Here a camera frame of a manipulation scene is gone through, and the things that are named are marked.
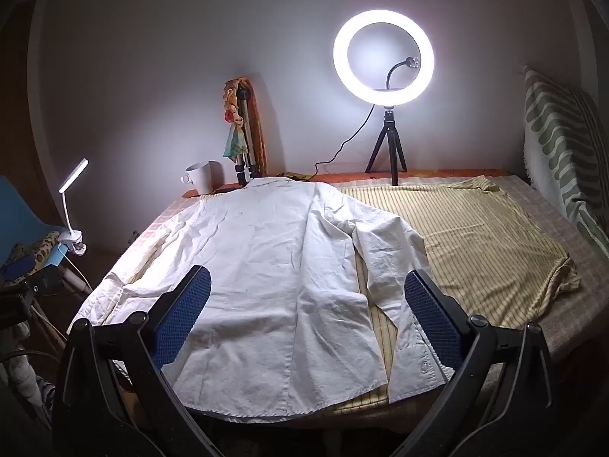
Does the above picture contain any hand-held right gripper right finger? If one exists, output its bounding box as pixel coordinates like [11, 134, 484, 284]
[387, 269, 557, 457]

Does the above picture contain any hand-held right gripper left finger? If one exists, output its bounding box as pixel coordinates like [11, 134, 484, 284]
[51, 265, 224, 457]

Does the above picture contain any white shirt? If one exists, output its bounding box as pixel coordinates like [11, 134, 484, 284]
[69, 176, 455, 427]

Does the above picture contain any white mug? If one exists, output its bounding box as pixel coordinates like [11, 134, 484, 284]
[180, 160, 215, 196]

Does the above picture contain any white clip desk lamp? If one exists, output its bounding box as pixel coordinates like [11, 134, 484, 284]
[58, 157, 90, 254]

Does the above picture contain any orange leaf-print bed sheet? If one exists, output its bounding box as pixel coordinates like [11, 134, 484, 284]
[183, 168, 507, 198]

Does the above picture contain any leopard print cloth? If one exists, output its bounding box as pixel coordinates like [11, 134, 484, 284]
[10, 231, 60, 267]

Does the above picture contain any colourful scarf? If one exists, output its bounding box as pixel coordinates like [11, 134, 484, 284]
[223, 78, 250, 160]

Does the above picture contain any blue chair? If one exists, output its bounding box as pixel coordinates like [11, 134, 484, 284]
[0, 175, 67, 267]

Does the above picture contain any green wavy striped cushion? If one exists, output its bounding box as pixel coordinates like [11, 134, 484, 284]
[522, 65, 609, 258]

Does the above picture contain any black gooseneck phone holder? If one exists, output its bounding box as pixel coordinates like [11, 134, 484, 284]
[373, 57, 422, 92]

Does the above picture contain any white lamp cable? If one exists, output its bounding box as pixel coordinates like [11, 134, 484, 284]
[67, 257, 93, 292]

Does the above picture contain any black power cable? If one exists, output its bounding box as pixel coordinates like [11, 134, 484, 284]
[311, 105, 376, 179]

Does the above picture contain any white ring light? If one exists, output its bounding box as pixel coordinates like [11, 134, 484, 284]
[332, 8, 435, 107]

